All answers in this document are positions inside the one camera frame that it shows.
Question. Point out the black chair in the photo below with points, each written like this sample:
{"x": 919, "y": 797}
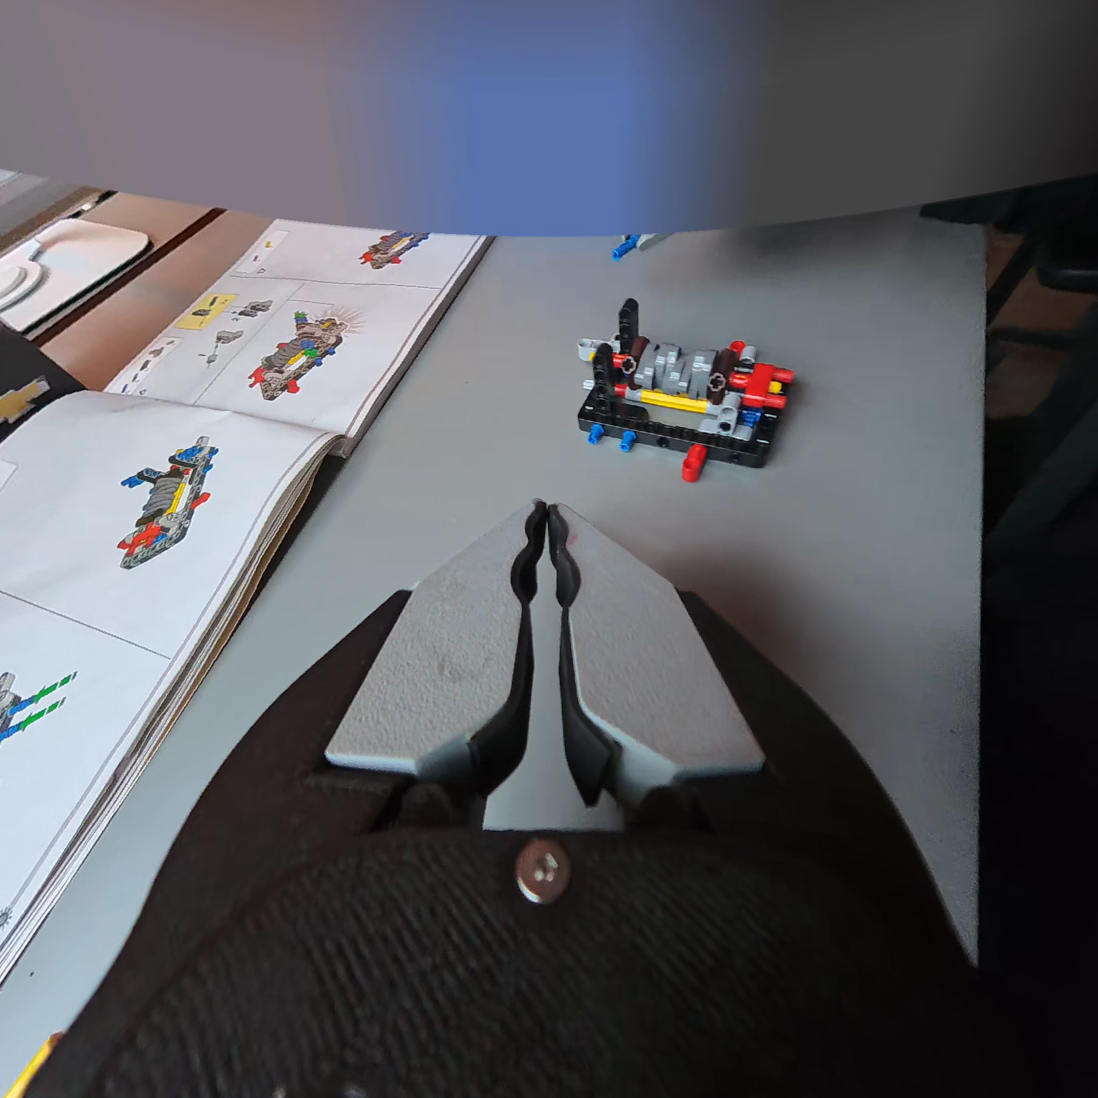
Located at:
{"x": 1042, "y": 299}

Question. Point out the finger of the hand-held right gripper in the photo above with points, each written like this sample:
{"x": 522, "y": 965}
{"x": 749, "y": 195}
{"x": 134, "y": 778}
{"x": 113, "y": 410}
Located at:
{"x": 656, "y": 241}

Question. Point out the black frame lego model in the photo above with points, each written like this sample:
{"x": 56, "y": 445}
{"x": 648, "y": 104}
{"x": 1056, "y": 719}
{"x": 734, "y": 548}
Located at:
{"x": 676, "y": 430}

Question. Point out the lego instruction booklet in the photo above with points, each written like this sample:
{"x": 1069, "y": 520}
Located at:
{"x": 255, "y": 362}

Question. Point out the white monitor stand base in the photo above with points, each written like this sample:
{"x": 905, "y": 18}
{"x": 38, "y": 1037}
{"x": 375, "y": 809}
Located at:
{"x": 78, "y": 258}

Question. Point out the blue lego pin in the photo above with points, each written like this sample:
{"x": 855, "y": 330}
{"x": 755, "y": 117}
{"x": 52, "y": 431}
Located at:
{"x": 624, "y": 248}

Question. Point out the black lego set box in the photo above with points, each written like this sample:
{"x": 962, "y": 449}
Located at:
{"x": 26, "y": 385}

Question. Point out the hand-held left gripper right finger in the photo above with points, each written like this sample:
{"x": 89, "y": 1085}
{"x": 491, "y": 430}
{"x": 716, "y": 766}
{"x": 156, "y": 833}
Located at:
{"x": 659, "y": 678}

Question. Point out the yellow lego piece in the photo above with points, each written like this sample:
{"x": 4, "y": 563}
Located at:
{"x": 29, "y": 1068}

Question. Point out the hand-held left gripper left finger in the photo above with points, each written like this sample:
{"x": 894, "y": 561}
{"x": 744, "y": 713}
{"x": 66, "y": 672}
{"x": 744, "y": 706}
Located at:
{"x": 429, "y": 678}

